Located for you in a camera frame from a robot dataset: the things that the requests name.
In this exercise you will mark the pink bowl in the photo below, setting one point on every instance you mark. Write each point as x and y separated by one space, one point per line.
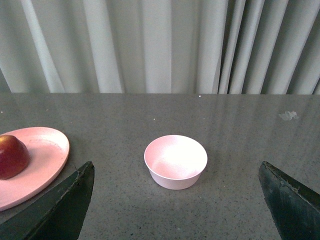
175 162

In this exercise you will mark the red apple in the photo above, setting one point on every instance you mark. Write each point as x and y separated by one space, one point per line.
14 156

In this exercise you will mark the pink plate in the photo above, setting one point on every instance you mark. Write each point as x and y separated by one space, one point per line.
49 150

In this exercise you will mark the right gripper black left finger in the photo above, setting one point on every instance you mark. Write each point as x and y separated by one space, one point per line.
57 215

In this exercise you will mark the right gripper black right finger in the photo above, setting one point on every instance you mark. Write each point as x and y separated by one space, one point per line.
295 208

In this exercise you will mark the grey pleated curtain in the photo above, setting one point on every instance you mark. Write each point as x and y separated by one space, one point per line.
160 46

